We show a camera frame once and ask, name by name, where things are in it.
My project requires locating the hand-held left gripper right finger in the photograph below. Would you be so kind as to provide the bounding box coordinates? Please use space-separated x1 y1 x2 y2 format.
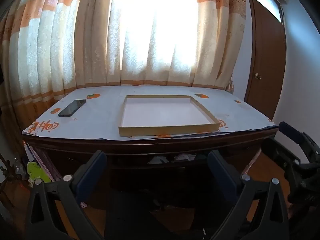
207 150 290 240

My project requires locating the curtain tassel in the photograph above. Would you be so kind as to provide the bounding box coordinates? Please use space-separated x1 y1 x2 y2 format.
226 74 235 94

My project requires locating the black smartphone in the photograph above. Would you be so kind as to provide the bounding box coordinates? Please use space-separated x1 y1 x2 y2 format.
58 99 87 117

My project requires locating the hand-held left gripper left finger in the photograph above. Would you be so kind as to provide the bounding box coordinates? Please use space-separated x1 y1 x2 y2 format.
25 150 108 240

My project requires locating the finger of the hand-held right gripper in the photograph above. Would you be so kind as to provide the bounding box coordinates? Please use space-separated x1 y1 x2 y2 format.
261 137 305 180
278 121 320 163

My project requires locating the shallow cardboard tray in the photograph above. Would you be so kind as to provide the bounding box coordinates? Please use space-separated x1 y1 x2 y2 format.
118 95 220 137

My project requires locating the pink striped cloth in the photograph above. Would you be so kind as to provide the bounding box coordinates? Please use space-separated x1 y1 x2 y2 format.
24 144 62 182

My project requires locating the door transom window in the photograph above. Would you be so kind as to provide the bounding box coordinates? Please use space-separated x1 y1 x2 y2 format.
246 0 285 24

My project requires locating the bright green plastic item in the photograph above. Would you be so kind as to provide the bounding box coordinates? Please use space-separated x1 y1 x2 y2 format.
26 161 50 183

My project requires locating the carved wooden stand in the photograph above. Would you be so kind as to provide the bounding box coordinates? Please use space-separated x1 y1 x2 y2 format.
0 152 18 205

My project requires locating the brown wooden door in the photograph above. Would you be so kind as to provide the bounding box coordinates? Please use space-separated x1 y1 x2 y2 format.
245 0 287 120

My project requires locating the cream and orange curtain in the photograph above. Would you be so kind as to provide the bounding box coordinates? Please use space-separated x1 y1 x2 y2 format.
0 0 248 155

